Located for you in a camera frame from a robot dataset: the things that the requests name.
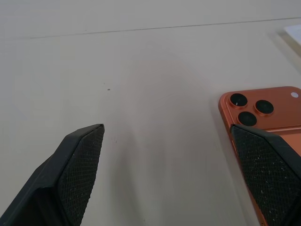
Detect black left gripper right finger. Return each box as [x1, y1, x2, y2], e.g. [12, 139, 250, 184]
[229, 124, 301, 226]

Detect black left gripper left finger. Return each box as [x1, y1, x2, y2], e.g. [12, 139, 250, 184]
[0, 123, 105, 226]

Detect blurry white box corner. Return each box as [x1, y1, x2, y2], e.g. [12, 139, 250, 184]
[275, 23, 301, 58]

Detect orange smartphone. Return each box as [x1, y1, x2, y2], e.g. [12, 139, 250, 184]
[218, 86, 301, 226]

